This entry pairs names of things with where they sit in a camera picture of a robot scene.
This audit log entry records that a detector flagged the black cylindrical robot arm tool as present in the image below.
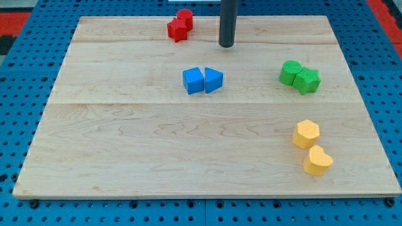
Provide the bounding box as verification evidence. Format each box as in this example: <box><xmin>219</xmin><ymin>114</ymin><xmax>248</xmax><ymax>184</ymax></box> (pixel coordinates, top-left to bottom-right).
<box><xmin>219</xmin><ymin>0</ymin><xmax>239</xmax><ymax>48</ymax></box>

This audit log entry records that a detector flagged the blue cube block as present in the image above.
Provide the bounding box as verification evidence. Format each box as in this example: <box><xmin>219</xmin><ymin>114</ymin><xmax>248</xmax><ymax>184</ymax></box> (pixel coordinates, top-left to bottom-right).
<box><xmin>182</xmin><ymin>67</ymin><xmax>204</xmax><ymax>95</ymax></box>

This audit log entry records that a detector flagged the blue triangle block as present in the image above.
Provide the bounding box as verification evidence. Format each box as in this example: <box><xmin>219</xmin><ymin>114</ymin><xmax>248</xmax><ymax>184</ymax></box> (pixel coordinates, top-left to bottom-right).
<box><xmin>205</xmin><ymin>67</ymin><xmax>224</xmax><ymax>94</ymax></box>

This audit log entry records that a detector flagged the light wooden board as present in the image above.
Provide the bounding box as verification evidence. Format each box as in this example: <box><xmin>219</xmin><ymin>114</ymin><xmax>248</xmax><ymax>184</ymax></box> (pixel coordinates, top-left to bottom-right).
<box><xmin>13</xmin><ymin>16</ymin><xmax>401</xmax><ymax>200</ymax></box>

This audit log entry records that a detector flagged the red star block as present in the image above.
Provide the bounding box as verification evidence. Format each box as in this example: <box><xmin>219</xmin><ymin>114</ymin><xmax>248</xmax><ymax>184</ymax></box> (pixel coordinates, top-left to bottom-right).
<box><xmin>167</xmin><ymin>18</ymin><xmax>188</xmax><ymax>43</ymax></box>

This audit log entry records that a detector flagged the red cylinder block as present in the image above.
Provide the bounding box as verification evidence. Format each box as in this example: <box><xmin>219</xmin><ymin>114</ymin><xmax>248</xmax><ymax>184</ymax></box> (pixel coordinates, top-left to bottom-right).
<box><xmin>177</xmin><ymin>9</ymin><xmax>193</xmax><ymax>31</ymax></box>

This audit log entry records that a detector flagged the green cylinder block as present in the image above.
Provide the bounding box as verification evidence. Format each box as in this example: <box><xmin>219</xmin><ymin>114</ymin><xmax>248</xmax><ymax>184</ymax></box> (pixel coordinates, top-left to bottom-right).
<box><xmin>279</xmin><ymin>60</ymin><xmax>302</xmax><ymax>86</ymax></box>

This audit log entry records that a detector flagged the yellow hexagon block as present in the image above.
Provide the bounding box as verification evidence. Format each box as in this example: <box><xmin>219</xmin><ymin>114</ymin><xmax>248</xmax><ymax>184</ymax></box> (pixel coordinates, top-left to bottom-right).
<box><xmin>292</xmin><ymin>119</ymin><xmax>320</xmax><ymax>149</ymax></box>

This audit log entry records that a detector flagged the green star block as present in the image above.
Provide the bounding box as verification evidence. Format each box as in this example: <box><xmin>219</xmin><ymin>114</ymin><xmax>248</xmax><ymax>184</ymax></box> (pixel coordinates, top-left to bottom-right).
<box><xmin>292</xmin><ymin>67</ymin><xmax>321</xmax><ymax>95</ymax></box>

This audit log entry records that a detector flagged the yellow heart block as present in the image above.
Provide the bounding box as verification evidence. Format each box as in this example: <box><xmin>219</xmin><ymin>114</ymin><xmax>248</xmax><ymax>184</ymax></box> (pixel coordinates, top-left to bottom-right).
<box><xmin>303</xmin><ymin>145</ymin><xmax>334</xmax><ymax>176</ymax></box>

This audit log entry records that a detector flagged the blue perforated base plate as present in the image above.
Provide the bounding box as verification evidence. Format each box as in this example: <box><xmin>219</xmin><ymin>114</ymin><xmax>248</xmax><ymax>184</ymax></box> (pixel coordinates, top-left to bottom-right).
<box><xmin>1</xmin><ymin>1</ymin><xmax>401</xmax><ymax>225</ymax></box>

